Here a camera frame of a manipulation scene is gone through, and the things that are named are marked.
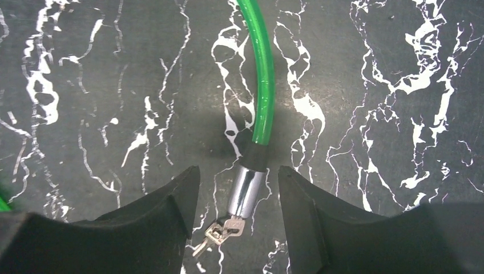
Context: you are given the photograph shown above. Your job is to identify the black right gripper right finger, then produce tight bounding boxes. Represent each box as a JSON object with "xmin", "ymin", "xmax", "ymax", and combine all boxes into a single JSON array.
[{"xmin": 278, "ymin": 166, "xmax": 483, "ymax": 273}]

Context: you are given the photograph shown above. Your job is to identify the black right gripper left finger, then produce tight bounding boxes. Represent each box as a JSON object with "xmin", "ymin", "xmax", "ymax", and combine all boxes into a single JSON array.
[{"xmin": 1, "ymin": 166, "xmax": 200, "ymax": 273}]

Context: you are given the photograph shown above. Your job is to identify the silver keys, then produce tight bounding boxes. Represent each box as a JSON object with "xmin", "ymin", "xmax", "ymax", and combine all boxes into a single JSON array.
[{"xmin": 192, "ymin": 216, "xmax": 245, "ymax": 258}]

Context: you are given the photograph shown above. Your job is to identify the green cable lock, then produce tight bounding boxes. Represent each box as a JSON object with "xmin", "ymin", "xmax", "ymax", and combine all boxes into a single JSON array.
[{"xmin": 1, "ymin": 1, "xmax": 275, "ymax": 221}]

